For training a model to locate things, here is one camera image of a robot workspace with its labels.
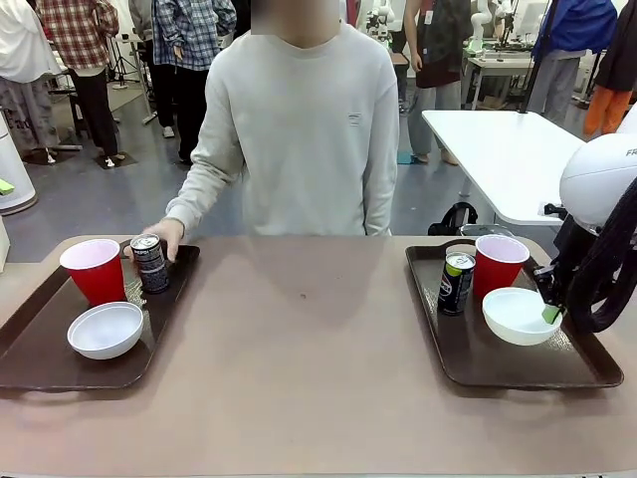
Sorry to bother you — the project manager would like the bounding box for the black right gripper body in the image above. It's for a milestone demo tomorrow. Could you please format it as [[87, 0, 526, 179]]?
[[532, 221, 598, 306]]

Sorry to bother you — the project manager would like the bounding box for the white plastic bowl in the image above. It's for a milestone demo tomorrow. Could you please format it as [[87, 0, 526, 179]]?
[[481, 287, 563, 347], [67, 301, 145, 360]]

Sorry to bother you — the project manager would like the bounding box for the red plastic cup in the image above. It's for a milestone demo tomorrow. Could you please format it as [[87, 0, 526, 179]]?
[[474, 234, 531, 299], [59, 238, 126, 308]]

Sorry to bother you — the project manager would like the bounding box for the black pepsi can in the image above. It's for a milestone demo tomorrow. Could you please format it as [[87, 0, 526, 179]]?
[[129, 233, 170, 295], [437, 252, 477, 317]]

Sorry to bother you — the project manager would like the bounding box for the person's left forearm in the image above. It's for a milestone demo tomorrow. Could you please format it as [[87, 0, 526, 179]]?
[[364, 163, 399, 237]]

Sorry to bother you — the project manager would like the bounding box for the person's right forearm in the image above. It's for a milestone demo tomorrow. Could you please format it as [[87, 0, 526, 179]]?
[[166, 158, 246, 235]]

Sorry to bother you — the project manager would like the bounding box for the person's right hand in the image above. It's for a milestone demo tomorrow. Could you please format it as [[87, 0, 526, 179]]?
[[122, 218, 187, 264]]

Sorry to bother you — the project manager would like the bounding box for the brown plastic tray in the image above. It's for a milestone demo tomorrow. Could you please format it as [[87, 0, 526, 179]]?
[[0, 243, 201, 390], [404, 238, 625, 388]]

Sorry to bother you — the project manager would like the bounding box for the black object under table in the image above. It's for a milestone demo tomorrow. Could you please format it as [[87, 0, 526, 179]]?
[[427, 202, 480, 237]]

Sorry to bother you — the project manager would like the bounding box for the white side table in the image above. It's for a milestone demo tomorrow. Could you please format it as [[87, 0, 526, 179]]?
[[421, 110, 589, 227]]

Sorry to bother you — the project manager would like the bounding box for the bystander in orange trousers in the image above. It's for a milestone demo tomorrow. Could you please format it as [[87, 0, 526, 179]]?
[[582, 0, 637, 141]]

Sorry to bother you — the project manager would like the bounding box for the grey background workbench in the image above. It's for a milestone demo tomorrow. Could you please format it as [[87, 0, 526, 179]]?
[[461, 43, 548, 112]]

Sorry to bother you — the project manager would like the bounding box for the black vertical pole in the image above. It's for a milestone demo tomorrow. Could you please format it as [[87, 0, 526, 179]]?
[[518, 0, 554, 116]]

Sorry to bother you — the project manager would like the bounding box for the bystander in blue jacket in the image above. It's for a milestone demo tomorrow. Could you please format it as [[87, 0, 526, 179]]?
[[528, 0, 618, 128]]

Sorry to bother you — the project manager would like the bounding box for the bystander in dark jacket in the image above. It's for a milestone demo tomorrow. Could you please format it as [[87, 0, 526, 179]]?
[[402, 0, 475, 166]]

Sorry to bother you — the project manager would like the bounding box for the person in grey sweater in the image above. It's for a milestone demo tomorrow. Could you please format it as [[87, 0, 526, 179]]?
[[166, 22, 400, 238]]

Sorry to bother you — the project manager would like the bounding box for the bystander in blue plaid shirt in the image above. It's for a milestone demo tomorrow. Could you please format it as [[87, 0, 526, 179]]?
[[150, 0, 238, 164]]

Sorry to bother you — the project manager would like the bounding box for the bystander in red plaid shirt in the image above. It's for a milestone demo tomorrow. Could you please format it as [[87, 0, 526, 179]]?
[[37, 0, 121, 169]]

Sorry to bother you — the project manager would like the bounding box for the white round cabinet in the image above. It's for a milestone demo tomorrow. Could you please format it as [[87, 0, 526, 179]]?
[[0, 107, 39, 216]]

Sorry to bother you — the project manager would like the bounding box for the bystander in white garment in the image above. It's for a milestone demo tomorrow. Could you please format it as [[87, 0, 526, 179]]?
[[0, 0, 62, 156]]

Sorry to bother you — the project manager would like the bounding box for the black braided cable sleeve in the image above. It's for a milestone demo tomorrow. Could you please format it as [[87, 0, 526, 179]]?
[[565, 176, 637, 336]]

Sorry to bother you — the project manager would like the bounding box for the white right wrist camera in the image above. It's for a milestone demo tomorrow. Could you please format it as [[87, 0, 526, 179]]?
[[540, 200, 569, 221]]

